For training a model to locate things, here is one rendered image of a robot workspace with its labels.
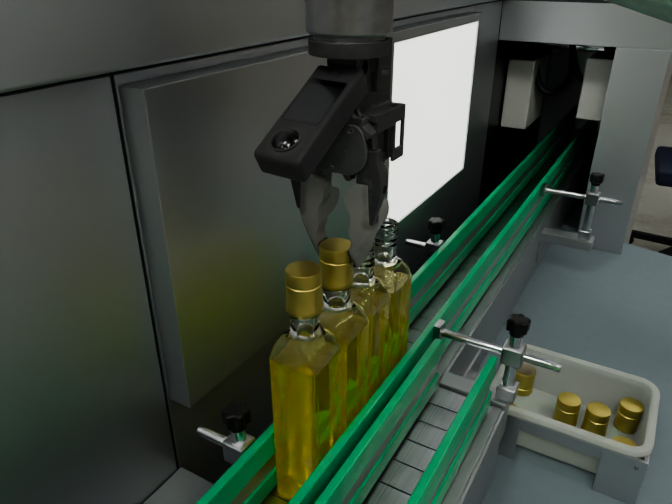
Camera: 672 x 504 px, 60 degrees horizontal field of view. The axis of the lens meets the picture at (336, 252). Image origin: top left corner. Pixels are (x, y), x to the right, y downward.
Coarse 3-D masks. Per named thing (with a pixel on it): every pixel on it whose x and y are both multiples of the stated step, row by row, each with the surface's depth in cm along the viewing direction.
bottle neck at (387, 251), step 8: (384, 224) 69; (392, 224) 67; (376, 232) 67; (384, 232) 67; (392, 232) 67; (376, 240) 67; (384, 240) 67; (392, 240) 67; (376, 248) 68; (384, 248) 67; (392, 248) 68; (376, 256) 68; (384, 256) 68; (392, 256) 68
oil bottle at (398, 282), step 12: (384, 264) 68; (396, 264) 69; (384, 276) 68; (396, 276) 68; (408, 276) 70; (396, 288) 68; (408, 288) 71; (396, 300) 69; (408, 300) 72; (396, 312) 70; (408, 312) 73; (396, 324) 71; (408, 324) 74; (396, 336) 72; (396, 348) 73; (396, 360) 74
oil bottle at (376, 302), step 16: (352, 288) 64; (368, 288) 64; (384, 288) 65; (368, 304) 63; (384, 304) 66; (384, 320) 67; (384, 336) 68; (384, 352) 69; (368, 368) 66; (384, 368) 71; (368, 384) 68
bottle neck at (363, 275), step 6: (372, 246) 62; (372, 252) 63; (366, 258) 62; (372, 258) 63; (366, 264) 63; (372, 264) 63; (354, 270) 63; (360, 270) 63; (366, 270) 63; (372, 270) 64; (354, 276) 64; (360, 276) 63; (366, 276) 64; (372, 276) 64; (354, 282) 64; (360, 282) 64; (366, 282) 64
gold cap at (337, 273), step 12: (324, 240) 58; (336, 240) 58; (348, 240) 58; (324, 252) 57; (336, 252) 56; (324, 264) 57; (336, 264) 57; (348, 264) 57; (324, 276) 58; (336, 276) 57; (348, 276) 58; (324, 288) 58; (336, 288) 58; (348, 288) 58
